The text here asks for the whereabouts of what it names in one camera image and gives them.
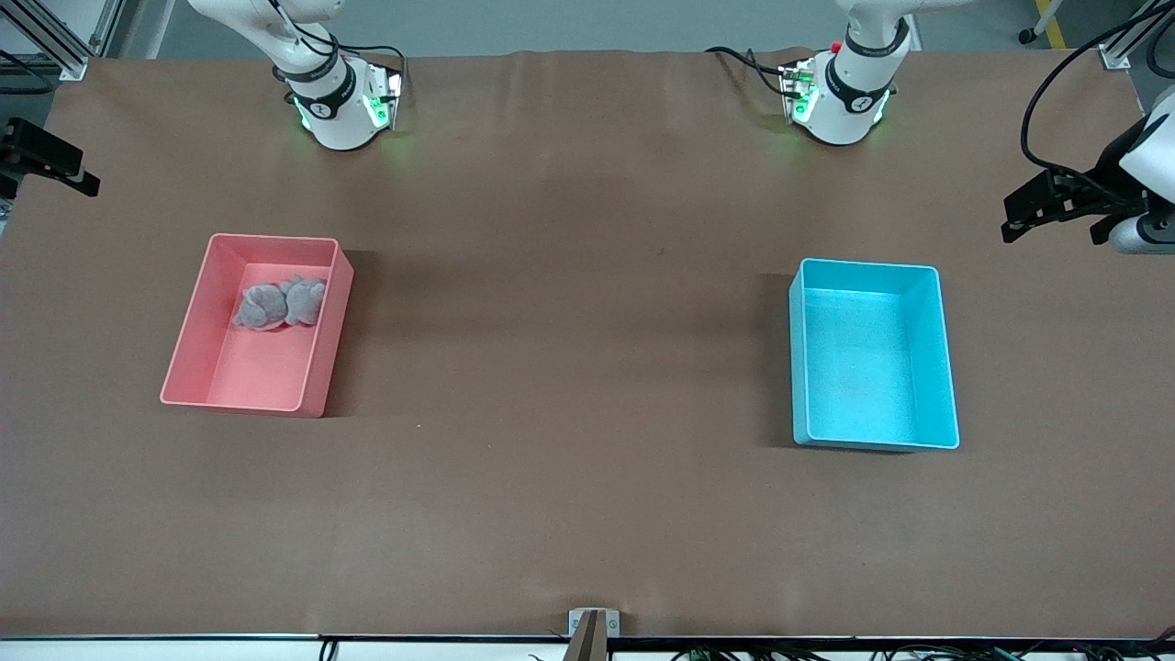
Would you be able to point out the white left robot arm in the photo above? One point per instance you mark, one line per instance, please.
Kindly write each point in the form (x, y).
(849, 115)

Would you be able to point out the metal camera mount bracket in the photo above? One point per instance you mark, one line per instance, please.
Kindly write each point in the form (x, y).
(595, 633)

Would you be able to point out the pink plastic box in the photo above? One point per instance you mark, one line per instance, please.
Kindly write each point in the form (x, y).
(266, 376)

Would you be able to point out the brown table cover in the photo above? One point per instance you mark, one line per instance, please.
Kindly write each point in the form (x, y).
(587, 275)

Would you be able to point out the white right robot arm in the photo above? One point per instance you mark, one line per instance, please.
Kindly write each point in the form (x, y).
(335, 119)

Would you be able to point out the silver right base connector plate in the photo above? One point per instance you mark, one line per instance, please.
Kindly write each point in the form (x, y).
(390, 92)

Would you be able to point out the silver left base connector plate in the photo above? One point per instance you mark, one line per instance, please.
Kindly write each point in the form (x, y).
(791, 92)

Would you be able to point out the aluminium frame profile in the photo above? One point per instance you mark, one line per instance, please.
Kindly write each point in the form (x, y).
(55, 46)
(1116, 57)

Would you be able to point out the black caster wheel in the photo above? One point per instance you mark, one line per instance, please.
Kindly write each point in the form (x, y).
(1025, 37)

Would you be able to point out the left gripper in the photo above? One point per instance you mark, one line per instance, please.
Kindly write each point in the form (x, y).
(1101, 186)

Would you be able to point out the silver base connector plate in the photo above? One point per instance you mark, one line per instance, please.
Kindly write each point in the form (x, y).
(390, 92)
(791, 92)

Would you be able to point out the blue plastic box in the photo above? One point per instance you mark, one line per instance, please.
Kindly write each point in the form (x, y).
(863, 386)

